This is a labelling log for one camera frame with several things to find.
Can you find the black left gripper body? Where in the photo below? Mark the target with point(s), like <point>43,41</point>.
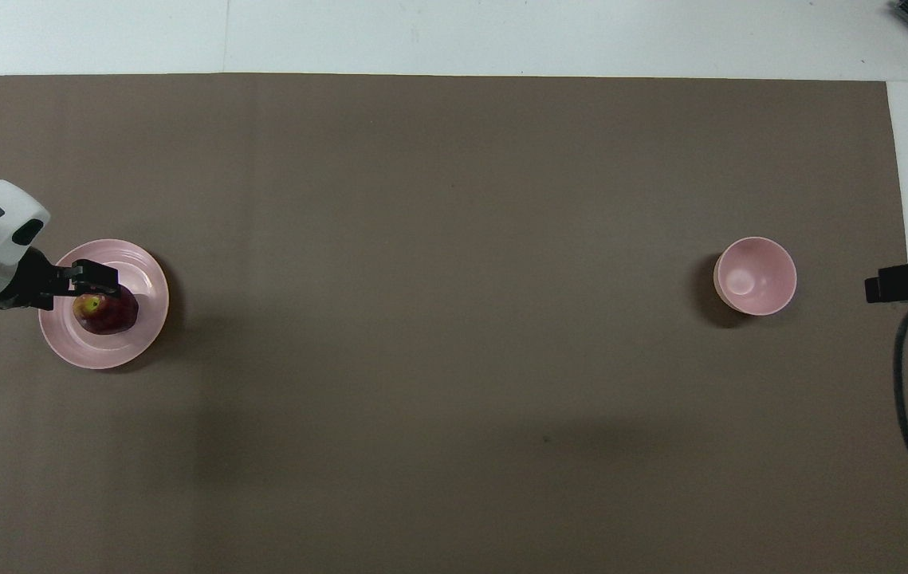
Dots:
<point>35,283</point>

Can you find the dark red apple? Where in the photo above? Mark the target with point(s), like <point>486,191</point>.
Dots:
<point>111,317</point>

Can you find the pink plate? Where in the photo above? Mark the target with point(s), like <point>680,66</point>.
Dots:
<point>95,351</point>

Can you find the pink bowl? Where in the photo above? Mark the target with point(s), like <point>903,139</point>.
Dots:
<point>756,275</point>

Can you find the brown table mat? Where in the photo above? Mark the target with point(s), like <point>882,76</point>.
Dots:
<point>454,319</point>

